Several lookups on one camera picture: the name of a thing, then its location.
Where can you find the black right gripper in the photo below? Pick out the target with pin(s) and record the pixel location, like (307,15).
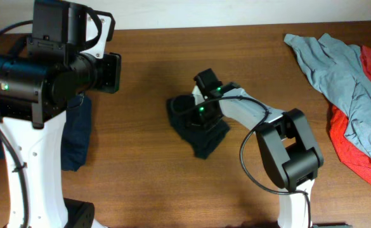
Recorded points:
(193,121)

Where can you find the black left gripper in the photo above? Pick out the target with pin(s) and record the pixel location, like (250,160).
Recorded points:
(113,66)

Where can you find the dark green shirt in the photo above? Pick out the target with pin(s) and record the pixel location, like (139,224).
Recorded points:
(203,140)

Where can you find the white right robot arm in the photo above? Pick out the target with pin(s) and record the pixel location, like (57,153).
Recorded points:
(289,151)

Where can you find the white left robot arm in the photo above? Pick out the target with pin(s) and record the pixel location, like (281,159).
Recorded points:
(62,57)

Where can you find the navy blue folded garment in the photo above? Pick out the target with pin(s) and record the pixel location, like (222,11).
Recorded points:
(76,134)

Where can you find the light blue shirt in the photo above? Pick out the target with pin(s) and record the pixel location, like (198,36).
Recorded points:
(334,69)

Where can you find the red garment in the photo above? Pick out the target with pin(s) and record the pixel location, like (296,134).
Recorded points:
(352,140)

